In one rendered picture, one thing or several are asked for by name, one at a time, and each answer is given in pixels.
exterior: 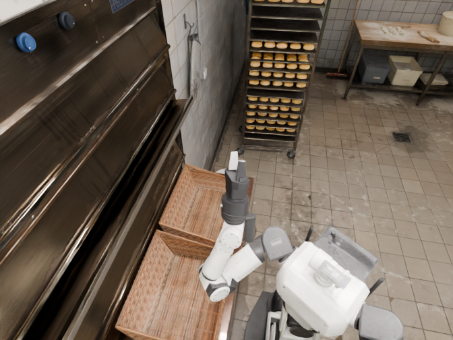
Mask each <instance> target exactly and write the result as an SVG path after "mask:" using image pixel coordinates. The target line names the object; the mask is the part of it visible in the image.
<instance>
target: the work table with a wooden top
mask: <svg viewBox="0 0 453 340"><path fill-rule="evenodd" d="M368 23H376V24H377V25H378V26H377V27H373V26H368V25H367V24H368ZM353 25H354V27H355V28H354V30H353V34H352V37H351V41H350V43H349V47H348V50H347V52H346V57H345V59H344V63H343V66H342V69H341V74H343V73H344V69H346V74H347V78H348V81H349V83H348V85H347V88H346V91H345V94H344V97H343V98H346V96H347V95H348V93H349V89H350V87H359V88H375V89H382V90H396V91H402V92H416V93H421V95H420V97H419V99H418V101H417V104H416V106H419V103H421V101H422V100H423V97H424V96H425V94H438V95H446V96H453V73H447V72H439V70H440V68H441V66H442V64H443V62H444V60H445V59H446V57H447V55H453V36H446V35H444V34H441V33H440V32H438V28H439V24H417V23H406V22H384V21H373V20H354V22H353ZM403 25H406V26H411V27H410V28H402V27H401V30H402V32H404V35H399V32H398V34H397V35H393V34H392V32H389V30H388V27H389V26H391V27H392V29H393V30H394V31H395V32H397V29H396V27H397V26H399V27H400V26H403ZM381 26H385V27H386V29H387V31H388V34H384V31H382V29H381ZM418 30H419V31H421V32H426V33H428V34H430V35H432V36H434V37H436V38H437V40H439V41H440V43H436V42H431V41H430V40H428V39H426V38H424V37H422V36H420V34H419V33H418V32H417V31H418ZM356 33H357V36H358V39H359V42H360V44H361V46H360V49H359V52H358V55H357V58H356V61H355V64H354V65H349V64H346V63H347V60H348V58H349V53H350V51H351V47H352V45H353V41H354V38H355V35H356ZM363 48H366V49H383V50H393V51H410V52H418V54H417V56H416V58H415V60H416V62H418V60H419V58H420V56H421V54H422V53H438V54H443V55H442V58H441V59H440V61H439V63H438V64H437V66H436V68H435V70H434V71H433V72H431V71H423V73H422V74H428V73H429V74H432V75H431V77H430V79H429V81H428V83H427V84H424V83H423V82H422V81H421V79H420V78H418V80H417V81H416V83H415V85H414V86H401V85H392V84H391V83H390V81H389V79H388V77H387V76H386V79H385V80H384V83H383V84H380V83H372V82H362V81H361V77H360V75H359V70H358V67H359V66H358V63H359V60H360V58H361V54H362V52H363ZM437 74H441V75H443V77H444V78H445V79H446V80H447V81H448V84H446V85H431V83H432V82H433V80H434V78H435V76H436V75H437Z"/></svg>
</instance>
